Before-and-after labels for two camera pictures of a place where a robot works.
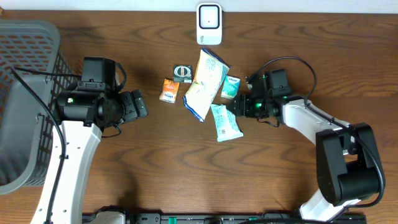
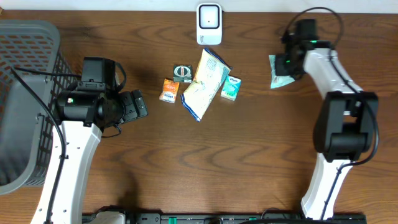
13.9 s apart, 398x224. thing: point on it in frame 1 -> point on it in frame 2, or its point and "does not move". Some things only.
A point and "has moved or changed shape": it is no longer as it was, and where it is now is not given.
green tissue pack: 231,87 does not move
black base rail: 236,218 does not move
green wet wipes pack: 227,127 has moved or changed shape
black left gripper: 130,99 does not move
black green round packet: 182,73 does not move
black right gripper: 242,105 -> 282,70
